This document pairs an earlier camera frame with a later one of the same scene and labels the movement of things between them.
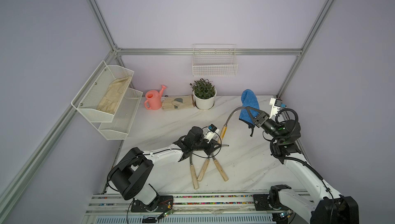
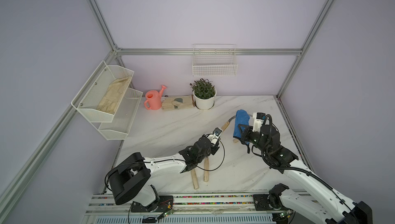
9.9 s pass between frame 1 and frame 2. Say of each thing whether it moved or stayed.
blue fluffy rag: moved
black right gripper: moved
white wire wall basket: stayed
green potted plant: stayed
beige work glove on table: stayed
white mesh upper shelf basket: stayed
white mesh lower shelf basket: stayed
